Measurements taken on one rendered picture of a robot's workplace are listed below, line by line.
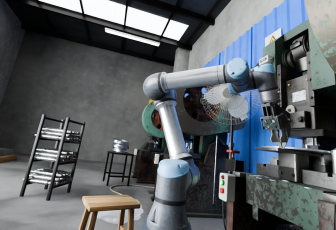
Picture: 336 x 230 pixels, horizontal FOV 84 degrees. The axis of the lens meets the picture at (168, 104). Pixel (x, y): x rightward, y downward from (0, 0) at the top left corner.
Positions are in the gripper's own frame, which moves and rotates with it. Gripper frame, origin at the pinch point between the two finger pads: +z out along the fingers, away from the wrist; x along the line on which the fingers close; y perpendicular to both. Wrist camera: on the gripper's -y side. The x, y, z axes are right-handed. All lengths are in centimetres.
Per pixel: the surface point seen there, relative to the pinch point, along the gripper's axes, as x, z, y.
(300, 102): 1.1, -13.9, -25.7
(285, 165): -3.3, 11.8, -5.1
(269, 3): -96, -154, -265
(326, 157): 9.2, 11.1, -17.9
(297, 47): 1, -43, -38
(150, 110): -295, -20, -111
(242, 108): -61, -9, -70
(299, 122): 1.4, -5.2, -18.3
